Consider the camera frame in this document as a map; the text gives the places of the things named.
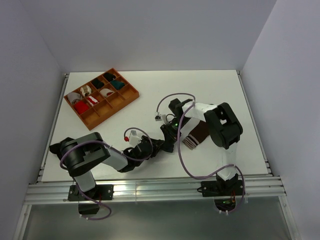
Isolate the black rolled sock with white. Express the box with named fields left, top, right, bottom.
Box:
left=103, top=72, right=117, bottom=82

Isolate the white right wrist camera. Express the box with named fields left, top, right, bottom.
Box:
left=154, top=112, right=166, bottom=122

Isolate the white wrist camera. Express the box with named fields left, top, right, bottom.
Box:
left=128, top=130, right=142, bottom=147
left=154, top=112, right=166, bottom=122

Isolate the white red rolled sock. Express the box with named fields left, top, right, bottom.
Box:
left=99, top=88, right=115, bottom=98

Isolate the teal rolled sock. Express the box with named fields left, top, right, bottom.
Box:
left=110, top=80, right=125, bottom=91

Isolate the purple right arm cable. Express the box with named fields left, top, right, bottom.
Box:
left=156, top=92, right=246, bottom=216

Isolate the white beige rolled sock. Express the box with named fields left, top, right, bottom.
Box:
left=80, top=85, right=92, bottom=97

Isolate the grey rolled sock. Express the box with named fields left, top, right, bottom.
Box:
left=67, top=92, right=82, bottom=105

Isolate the brown striped sock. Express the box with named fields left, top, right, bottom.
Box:
left=182, top=121, right=210, bottom=150

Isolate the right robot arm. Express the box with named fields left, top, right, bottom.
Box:
left=160, top=98, right=243, bottom=195

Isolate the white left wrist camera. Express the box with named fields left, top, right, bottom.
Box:
left=128, top=130, right=142, bottom=147

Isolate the navy patterned sock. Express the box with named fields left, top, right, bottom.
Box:
left=156, top=139, right=176, bottom=153

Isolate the orange wooden divided tray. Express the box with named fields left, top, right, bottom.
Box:
left=64, top=68, right=140, bottom=130

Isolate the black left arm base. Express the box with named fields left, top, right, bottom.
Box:
left=67, top=184, right=114, bottom=217

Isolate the red white striped sock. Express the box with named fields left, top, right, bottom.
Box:
left=86, top=96, right=99, bottom=107

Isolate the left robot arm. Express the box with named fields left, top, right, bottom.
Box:
left=49, top=132, right=165, bottom=200

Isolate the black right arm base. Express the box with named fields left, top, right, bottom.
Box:
left=196, top=180, right=245, bottom=213

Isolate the aluminium frame rail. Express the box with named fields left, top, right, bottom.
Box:
left=23, top=176, right=287, bottom=205

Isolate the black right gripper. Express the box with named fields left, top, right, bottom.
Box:
left=160, top=117, right=191, bottom=150

